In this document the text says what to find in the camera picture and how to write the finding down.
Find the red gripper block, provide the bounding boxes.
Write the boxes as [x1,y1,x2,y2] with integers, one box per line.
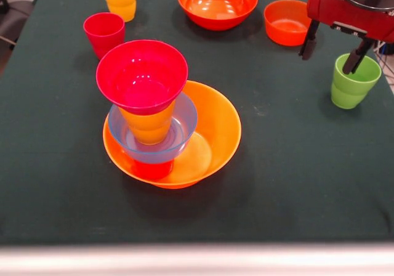
[298,0,394,75]

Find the green cup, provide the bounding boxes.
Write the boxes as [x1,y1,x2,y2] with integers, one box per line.
[331,53,382,110]

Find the large orange bowl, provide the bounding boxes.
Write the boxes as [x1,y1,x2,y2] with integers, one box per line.
[102,80,243,190]

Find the light blue bowl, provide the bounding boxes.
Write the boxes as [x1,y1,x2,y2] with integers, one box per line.
[107,91,198,165]

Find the pink-red bowl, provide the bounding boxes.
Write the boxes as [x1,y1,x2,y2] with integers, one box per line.
[95,39,189,116]

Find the orange cup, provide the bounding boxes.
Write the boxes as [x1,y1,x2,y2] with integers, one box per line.
[118,100,176,146]

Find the red-orange cup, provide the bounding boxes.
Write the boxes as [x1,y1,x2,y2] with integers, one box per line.
[132,159,175,181]

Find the small red-orange bowl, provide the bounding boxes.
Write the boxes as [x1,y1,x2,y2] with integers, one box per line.
[263,0,313,47]

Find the large red-orange bowl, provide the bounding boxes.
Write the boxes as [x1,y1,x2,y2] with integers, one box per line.
[177,0,259,31]

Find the yellow cup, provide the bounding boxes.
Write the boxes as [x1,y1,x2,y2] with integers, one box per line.
[100,0,138,23]

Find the pink-red cup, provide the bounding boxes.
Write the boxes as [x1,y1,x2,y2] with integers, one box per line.
[82,12,126,60]

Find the dark green tablecloth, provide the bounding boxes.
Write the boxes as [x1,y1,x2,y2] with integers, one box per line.
[0,0,394,246]

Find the tangle of cables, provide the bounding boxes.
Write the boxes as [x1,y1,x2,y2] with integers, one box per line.
[374,40,394,79]

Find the dark grey pedestal base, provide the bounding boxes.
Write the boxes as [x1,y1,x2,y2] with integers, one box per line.
[0,0,34,47]

